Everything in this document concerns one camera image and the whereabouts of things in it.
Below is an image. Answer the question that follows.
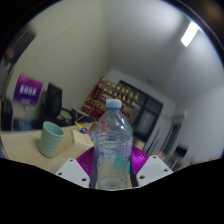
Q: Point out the wooden shelf unit with trophies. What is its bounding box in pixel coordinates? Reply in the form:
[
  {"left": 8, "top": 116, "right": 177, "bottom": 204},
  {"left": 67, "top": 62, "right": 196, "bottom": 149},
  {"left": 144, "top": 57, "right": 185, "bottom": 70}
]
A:
[{"left": 82, "top": 77, "right": 139, "bottom": 121}]

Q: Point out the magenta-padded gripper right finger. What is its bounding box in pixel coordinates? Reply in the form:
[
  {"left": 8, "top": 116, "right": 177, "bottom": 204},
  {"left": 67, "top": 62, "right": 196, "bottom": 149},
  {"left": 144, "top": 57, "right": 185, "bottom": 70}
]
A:
[{"left": 128, "top": 145, "right": 175, "bottom": 188}]

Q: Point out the pale yellow notebook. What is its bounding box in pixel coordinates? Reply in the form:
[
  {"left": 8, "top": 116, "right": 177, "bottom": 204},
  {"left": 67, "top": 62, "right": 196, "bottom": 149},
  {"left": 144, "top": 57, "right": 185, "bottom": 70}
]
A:
[{"left": 71, "top": 129, "right": 95, "bottom": 149}]

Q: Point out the purple sign board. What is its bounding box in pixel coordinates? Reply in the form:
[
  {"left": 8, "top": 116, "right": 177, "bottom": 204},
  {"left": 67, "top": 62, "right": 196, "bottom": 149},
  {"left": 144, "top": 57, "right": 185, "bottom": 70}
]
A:
[{"left": 13, "top": 73, "right": 44, "bottom": 105}]

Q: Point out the white ceiling tube light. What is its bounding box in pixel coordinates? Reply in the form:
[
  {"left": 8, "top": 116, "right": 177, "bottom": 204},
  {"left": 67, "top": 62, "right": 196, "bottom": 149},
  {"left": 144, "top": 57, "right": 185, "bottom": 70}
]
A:
[{"left": 180, "top": 21, "right": 200, "bottom": 48}]

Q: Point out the clear plastic water bottle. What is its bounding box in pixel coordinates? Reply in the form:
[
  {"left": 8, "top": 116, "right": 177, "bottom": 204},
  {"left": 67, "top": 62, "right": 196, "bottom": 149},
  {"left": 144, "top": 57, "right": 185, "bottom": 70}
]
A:
[{"left": 93, "top": 98, "right": 134, "bottom": 191}]

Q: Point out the black framed glass door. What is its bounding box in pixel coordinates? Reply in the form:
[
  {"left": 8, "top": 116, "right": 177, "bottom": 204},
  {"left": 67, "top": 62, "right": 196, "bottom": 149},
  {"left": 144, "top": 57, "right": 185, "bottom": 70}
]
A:
[{"left": 118, "top": 79, "right": 164, "bottom": 143}]

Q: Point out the black office chair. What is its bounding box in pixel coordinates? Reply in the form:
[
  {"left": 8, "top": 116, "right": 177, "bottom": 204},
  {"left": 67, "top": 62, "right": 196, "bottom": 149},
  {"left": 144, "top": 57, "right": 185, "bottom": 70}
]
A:
[{"left": 41, "top": 82, "right": 76, "bottom": 126}]

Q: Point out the pale green ribbed cup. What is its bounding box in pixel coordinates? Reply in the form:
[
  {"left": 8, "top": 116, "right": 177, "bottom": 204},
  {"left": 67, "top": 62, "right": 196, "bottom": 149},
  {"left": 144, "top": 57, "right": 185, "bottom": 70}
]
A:
[{"left": 38, "top": 120, "right": 65, "bottom": 159}]

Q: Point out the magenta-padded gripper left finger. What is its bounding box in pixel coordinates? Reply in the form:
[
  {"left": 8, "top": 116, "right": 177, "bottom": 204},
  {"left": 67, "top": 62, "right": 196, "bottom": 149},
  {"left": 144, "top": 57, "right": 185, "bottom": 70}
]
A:
[{"left": 54, "top": 145, "right": 96, "bottom": 189}]

